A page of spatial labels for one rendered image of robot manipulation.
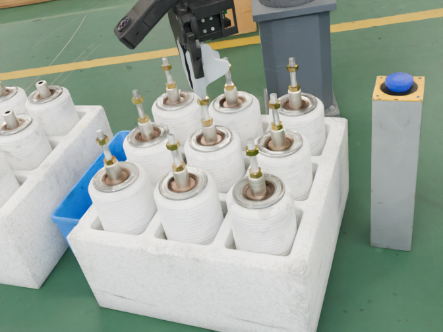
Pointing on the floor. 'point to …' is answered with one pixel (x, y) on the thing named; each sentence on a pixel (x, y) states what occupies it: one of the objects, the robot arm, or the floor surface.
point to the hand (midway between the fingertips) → (196, 91)
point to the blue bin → (62, 209)
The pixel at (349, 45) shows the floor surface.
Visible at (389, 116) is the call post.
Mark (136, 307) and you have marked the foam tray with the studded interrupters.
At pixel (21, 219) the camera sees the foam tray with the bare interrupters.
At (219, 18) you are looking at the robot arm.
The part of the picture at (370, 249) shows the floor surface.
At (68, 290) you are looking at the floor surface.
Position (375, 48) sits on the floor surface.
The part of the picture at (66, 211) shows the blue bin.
